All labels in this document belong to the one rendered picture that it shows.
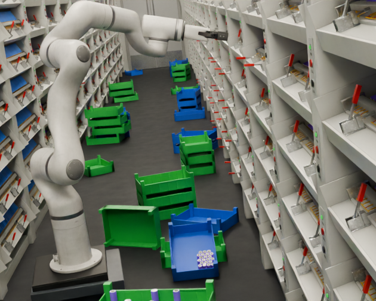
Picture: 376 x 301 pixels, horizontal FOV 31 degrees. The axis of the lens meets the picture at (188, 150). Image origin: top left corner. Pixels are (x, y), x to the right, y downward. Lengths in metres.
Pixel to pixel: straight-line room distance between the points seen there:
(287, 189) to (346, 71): 0.83
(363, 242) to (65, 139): 1.32
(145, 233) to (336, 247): 2.06
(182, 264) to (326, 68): 1.81
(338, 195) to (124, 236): 2.19
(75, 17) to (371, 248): 1.48
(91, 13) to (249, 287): 1.29
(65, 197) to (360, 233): 1.33
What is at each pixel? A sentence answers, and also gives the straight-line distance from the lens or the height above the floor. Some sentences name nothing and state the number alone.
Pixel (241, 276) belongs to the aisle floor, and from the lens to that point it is 3.03.
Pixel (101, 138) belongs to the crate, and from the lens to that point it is 6.10.
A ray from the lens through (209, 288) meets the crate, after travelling 1.82.
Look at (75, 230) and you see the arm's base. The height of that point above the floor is 0.45.
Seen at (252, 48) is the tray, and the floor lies 0.96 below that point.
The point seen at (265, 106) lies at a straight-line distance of 2.69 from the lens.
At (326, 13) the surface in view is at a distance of 1.45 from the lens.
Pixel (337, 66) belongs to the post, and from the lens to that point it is 1.47.
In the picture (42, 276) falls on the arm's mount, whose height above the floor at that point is 0.30.
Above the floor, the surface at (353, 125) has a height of 0.94.
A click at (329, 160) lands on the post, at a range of 1.50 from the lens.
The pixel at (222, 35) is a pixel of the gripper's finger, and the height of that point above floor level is 1.04.
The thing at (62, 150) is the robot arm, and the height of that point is 0.75.
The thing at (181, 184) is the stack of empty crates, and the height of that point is 0.18.
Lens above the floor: 1.21
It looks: 13 degrees down
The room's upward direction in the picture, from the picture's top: 6 degrees counter-clockwise
